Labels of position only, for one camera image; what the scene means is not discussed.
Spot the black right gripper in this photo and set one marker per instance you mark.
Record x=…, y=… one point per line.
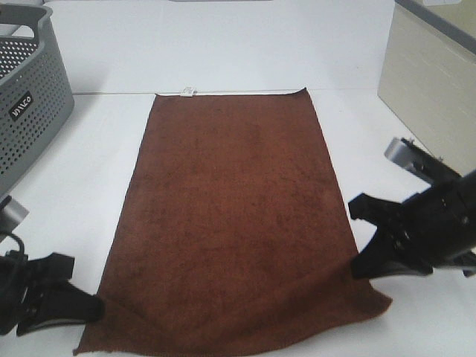
x=432, y=229

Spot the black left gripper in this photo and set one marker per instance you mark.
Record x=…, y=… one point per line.
x=53, y=303

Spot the brown towel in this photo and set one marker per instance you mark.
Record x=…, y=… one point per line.
x=233, y=238

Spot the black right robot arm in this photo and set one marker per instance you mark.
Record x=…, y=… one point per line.
x=429, y=230

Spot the beige storage bin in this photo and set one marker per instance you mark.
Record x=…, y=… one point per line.
x=428, y=77

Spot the grey perforated laundry basket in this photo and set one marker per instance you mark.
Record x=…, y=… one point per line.
x=36, y=96

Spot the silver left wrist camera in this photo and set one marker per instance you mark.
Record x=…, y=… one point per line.
x=12, y=214

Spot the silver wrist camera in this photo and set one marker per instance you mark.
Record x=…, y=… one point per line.
x=401, y=152
x=12, y=214

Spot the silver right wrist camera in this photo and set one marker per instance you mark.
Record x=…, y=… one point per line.
x=401, y=152

